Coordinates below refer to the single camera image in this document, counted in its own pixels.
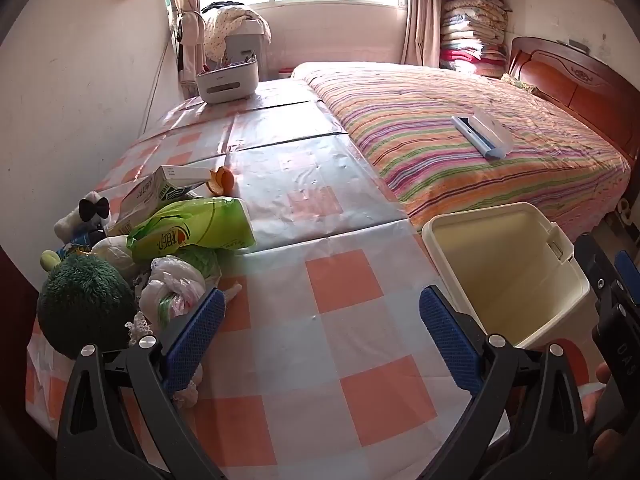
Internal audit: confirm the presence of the white plastic bag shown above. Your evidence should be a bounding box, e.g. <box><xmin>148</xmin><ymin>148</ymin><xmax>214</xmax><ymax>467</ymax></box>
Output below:
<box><xmin>139</xmin><ymin>250</ymin><xmax>221</xmax><ymax>334</ymax></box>

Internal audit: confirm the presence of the green plush toy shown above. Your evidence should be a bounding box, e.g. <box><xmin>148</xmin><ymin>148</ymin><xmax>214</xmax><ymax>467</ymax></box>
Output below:
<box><xmin>37</xmin><ymin>255</ymin><xmax>138</xmax><ymax>360</ymax></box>

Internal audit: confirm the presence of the green plastic snack bag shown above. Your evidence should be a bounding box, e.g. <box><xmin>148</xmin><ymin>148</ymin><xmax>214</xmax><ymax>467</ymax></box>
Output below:
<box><xmin>127</xmin><ymin>196</ymin><xmax>255</xmax><ymax>262</ymax></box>

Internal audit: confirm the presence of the white plush toy with bow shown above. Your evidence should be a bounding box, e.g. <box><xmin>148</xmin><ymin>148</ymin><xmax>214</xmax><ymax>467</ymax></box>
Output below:
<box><xmin>53</xmin><ymin>191</ymin><xmax>111</xmax><ymax>243</ymax></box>

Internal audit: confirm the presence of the white medicine carton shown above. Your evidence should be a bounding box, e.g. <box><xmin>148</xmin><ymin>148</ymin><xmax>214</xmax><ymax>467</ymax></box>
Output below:
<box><xmin>107</xmin><ymin>165</ymin><xmax>210</xmax><ymax>236</ymax></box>

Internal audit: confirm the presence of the orange peel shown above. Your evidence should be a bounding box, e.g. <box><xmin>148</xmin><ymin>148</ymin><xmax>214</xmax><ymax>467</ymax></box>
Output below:
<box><xmin>206</xmin><ymin>166</ymin><xmax>235</xmax><ymax>196</ymax></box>

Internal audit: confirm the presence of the cream plastic trash bin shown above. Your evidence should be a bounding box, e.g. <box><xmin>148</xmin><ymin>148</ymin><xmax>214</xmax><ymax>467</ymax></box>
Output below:
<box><xmin>421</xmin><ymin>202</ymin><xmax>590</xmax><ymax>349</ymax></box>

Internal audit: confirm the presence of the checkered orange white tablecloth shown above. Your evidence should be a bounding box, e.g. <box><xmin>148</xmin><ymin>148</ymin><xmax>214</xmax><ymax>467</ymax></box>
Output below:
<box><xmin>24</xmin><ymin>78</ymin><xmax>511</xmax><ymax>480</ymax></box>

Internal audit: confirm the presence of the white blue box on bed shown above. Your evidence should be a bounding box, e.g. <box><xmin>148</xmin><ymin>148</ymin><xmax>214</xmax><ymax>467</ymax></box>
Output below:
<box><xmin>451</xmin><ymin>108</ymin><xmax>514</xmax><ymax>160</ymax></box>

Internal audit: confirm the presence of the red wooden headboard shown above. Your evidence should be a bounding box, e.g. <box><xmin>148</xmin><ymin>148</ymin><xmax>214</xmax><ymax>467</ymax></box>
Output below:
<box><xmin>509</xmin><ymin>37</ymin><xmax>639</xmax><ymax>162</ymax></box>

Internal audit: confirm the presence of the striped colourful bedspread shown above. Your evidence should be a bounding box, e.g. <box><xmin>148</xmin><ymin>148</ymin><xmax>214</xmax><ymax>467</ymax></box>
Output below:
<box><xmin>292</xmin><ymin>62</ymin><xmax>631</xmax><ymax>238</ymax></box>

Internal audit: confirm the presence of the white desk organizer box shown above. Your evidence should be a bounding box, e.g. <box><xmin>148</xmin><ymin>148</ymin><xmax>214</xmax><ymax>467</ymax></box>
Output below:
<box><xmin>195</xmin><ymin>58</ymin><xmax>259</xmax><ymax>105</ymax></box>

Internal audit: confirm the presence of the pink curtain right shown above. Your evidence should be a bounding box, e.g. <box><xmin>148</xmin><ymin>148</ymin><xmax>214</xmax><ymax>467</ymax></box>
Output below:
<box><xmin>400</xmin><ymin>0</ymin><xmax>442</xmax><ymax>67</ymax></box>

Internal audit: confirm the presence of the stack of folded quilts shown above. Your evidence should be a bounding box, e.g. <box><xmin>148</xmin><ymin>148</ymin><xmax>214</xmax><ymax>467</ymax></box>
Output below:
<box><xmin>439</xmin><ymin>0</ymin><xmax>509</xmax><ymax>79</ymax></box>

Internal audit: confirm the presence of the grey fan heater with cloth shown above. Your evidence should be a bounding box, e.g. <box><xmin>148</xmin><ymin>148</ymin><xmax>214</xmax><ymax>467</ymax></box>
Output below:
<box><xmin>203</xmin><ymin>4</ymin><xmax>271</xmax><ymax>65</ymax></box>

